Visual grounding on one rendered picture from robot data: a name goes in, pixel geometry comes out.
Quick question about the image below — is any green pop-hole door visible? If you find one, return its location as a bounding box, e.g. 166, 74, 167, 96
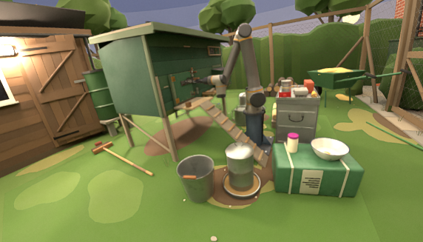
167, 72, 201, 107

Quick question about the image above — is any brown plank shed door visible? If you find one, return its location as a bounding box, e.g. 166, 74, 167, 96
18, 33, 106, 148

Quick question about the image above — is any grey metal can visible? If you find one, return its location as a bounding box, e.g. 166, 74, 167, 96
233, 91, 248, 127

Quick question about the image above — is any wooden ramp with rungs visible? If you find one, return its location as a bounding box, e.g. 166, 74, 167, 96
200, 100, 270, 169

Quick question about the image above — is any brown log pile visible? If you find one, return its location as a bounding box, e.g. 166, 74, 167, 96
264, 75, 297, 98

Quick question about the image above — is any green wooden hen coop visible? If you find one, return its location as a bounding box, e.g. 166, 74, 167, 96
88, 21, 231, 163

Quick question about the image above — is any glass jar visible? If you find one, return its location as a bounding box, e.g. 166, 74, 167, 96
280, 78, 294, 93

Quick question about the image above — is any grey metal poultry feeder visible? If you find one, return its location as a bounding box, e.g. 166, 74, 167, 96
222, 141, 262, 200

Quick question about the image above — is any green hedge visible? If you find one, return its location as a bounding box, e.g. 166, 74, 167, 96
221, 18, 405, 93

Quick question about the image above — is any grey block stand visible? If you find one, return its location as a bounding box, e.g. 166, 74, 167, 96
98, 115, 122, 138

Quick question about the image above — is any grey metal drawer cabinet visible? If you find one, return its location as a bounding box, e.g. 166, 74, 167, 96
275, 90, 322, 144

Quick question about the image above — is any green water barrel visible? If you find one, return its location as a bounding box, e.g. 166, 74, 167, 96
81, 69, 119, 122

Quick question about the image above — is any orange box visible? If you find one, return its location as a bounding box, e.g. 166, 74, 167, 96
303, 78, 316, 94

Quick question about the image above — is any grey metal bucket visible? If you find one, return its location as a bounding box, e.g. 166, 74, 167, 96
175, 154, 216, 204

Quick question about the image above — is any cream jar with pink lid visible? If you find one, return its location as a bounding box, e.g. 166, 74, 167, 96
285, 132, 300, 154

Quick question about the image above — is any wooden mallet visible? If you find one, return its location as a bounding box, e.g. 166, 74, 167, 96
91, 140, 155, 178

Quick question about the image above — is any green wheelbarrow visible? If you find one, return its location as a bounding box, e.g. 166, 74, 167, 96
307, 67, 413, 109

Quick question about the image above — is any white bowl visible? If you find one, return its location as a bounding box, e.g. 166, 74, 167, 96
310, 137, 351, 162

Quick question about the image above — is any brown wooden shed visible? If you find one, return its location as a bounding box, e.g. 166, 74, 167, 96
0, 0, 106, 180

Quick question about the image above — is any long green pole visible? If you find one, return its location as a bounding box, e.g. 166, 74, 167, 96
365, 121, 423, 152

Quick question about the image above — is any white framed shed window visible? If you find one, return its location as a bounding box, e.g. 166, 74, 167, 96
0, 71, 19, 108

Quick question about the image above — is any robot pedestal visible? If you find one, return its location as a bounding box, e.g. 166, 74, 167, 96
243, 107, 275, 150

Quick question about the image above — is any green strapped crate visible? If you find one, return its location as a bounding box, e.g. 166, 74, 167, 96
271, 141, 365, 199

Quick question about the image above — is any wooden wire mesh fence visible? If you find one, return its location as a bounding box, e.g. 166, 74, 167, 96
224, 0, 423, 137

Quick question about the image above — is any glowing wall lamp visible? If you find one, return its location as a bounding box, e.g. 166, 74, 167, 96
0, 44, 19, 59

